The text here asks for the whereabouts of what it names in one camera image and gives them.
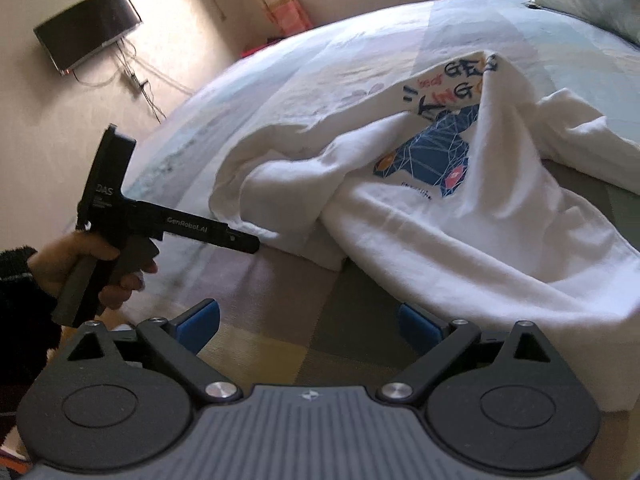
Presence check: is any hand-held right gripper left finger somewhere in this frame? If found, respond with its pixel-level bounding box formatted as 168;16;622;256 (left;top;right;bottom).
65;298;243;403

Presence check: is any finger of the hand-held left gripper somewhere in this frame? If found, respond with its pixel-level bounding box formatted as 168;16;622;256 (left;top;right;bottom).
227;223;260;255

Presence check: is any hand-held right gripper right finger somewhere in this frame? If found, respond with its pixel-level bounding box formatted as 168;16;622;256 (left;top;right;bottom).
376;302;556;403

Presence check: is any white printed t-shirt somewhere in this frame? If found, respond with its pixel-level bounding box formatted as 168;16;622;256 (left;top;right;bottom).
209;50;640;412

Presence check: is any person's left hand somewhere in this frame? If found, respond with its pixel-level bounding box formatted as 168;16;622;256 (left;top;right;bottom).
27;232;160;308

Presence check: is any patchwork bed sheet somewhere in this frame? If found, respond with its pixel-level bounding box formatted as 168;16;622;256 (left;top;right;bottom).
117;0;640;396

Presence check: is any black wall cable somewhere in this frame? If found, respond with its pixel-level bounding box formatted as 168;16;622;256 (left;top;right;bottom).
72;42;193;123

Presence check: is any wall television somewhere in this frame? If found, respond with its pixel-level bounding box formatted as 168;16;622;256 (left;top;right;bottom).
33;0;144;77

